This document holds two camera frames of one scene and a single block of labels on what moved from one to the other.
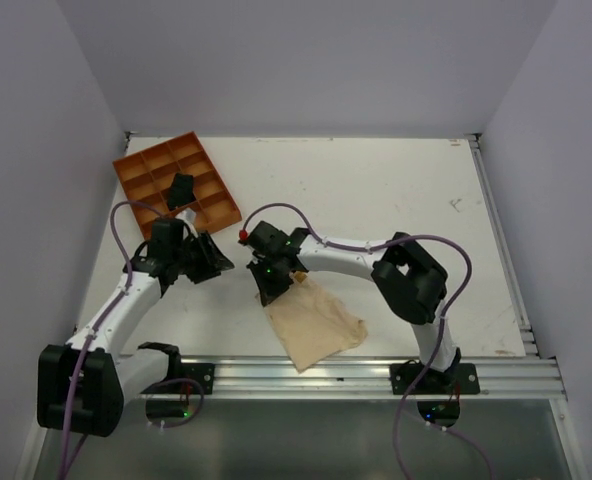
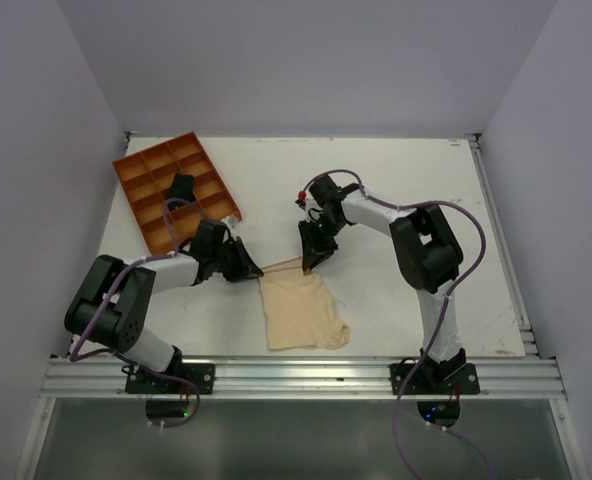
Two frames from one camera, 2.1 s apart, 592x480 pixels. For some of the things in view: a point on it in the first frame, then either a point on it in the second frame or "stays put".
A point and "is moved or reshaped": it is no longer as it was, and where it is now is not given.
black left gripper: [213, 261] -> [245, 267]
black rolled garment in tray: [182, 191] stays put
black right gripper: [269, 291] -> [315, 250]
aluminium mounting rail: [359, 377] stays put
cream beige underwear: [314, 326] is moved or reshaped
